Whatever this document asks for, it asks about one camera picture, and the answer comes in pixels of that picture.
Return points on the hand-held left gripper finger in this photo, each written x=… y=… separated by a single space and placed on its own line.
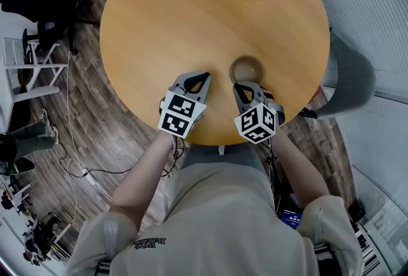
x=207 y=90
x=177 y=80

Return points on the brown ball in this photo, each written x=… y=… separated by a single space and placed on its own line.
x=24 y=75

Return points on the white power strip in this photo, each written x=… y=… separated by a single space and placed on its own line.
x=87 y=176

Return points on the white folding stool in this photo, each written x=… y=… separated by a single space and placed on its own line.
x=44 y=67

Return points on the white window blinds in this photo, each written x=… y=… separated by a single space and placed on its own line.
x=366 y=13

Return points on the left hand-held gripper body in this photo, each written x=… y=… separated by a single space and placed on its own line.
x=180 y=107

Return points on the black oval object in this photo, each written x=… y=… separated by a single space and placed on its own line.
x=22 y=166

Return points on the person's left forearm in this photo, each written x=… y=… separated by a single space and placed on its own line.
x=143 y=179

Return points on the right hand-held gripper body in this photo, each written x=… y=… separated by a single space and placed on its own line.
x=255 y=125

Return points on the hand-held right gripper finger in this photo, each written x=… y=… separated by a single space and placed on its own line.
x=259 y=91
x=240 y=106

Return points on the phone with blue screen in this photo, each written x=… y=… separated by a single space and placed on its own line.
x=291 y=219

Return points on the grey armchair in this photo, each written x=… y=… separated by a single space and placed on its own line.
x=350 y=77

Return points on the person's grey t-shirt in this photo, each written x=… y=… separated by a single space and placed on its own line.
x=216 y=230

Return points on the white desk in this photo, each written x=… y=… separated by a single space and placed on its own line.
x=35 y=93

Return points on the person's right forearm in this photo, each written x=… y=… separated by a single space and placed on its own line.
x=299 y=166

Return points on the person's grey-blue trousers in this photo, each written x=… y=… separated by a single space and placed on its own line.
x=220 y=156

